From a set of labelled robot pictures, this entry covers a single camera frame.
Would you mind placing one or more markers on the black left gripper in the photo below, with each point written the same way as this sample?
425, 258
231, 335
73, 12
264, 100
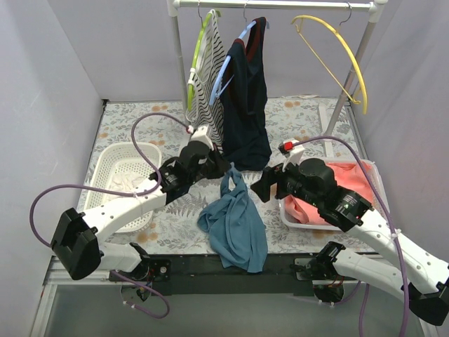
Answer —
213, 162

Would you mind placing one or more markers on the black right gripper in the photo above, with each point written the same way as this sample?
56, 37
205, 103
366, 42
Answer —
268, 180

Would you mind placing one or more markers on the blue tank top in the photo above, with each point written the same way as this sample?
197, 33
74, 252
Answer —
234, 227

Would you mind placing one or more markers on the yellow hanger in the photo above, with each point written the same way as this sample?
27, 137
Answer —
360, 95

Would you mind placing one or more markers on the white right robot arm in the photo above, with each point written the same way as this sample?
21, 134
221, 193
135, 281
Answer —
410, 273

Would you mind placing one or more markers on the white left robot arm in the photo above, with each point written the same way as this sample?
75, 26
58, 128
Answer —
80, 239

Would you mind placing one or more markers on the striped black white top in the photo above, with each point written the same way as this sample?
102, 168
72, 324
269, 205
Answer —
204, 114

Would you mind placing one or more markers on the dark navy top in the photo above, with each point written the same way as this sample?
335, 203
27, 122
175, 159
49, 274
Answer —
245, 140

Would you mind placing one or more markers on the light blue hanger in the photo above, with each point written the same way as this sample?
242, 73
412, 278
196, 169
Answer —
242, 70

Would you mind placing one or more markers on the green hanger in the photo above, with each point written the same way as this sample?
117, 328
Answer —
207, 53

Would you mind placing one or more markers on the floral table mat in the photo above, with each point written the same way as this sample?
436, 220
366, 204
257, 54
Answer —
173, 229

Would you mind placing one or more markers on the pink cloth in basket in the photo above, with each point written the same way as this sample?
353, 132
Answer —
348, 175

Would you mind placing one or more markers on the white cloth in basket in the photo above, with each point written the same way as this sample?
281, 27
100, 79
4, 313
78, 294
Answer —
125, 181

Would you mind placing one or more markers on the white perforated laundry basket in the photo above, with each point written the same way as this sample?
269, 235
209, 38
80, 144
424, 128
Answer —
121, 168

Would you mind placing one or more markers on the white mesh basket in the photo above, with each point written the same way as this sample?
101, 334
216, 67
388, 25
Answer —
343, 208

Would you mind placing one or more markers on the black base bar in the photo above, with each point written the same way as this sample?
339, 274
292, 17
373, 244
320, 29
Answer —
292, 273

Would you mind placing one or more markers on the white clothes rack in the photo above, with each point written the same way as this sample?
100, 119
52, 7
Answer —
290, 68

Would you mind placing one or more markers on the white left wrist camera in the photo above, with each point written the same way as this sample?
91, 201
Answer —
200, 134

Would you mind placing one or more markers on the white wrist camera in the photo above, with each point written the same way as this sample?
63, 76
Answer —
291, 151
200, 134

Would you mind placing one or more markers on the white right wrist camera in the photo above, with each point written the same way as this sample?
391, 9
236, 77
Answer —
291, 151

